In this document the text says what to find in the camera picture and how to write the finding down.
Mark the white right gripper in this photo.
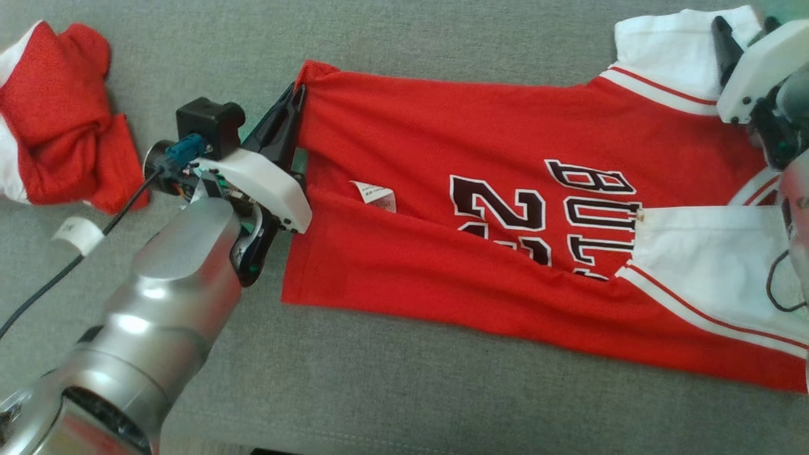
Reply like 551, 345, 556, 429
710, 15, 809, 171

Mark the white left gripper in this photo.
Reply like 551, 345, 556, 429
183, 82, 314, 289

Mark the red Bulls basketball jersey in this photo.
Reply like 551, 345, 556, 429
280, 5, 809, 394

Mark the red basketball shorts white stripe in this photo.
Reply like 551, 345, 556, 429
0, 20, 151, 215

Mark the grey fabric sofa seat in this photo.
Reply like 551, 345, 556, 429
0, 0, 809, 455

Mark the white cable label tag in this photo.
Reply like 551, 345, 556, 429
51, 216, 106, 257

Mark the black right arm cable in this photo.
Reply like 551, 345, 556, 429
765, 249, 809, 314

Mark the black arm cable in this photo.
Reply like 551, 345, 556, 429
765, 249, 809, 314
0, 136, 210, 339

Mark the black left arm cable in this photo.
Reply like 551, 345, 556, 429
0, 136, 210, 339

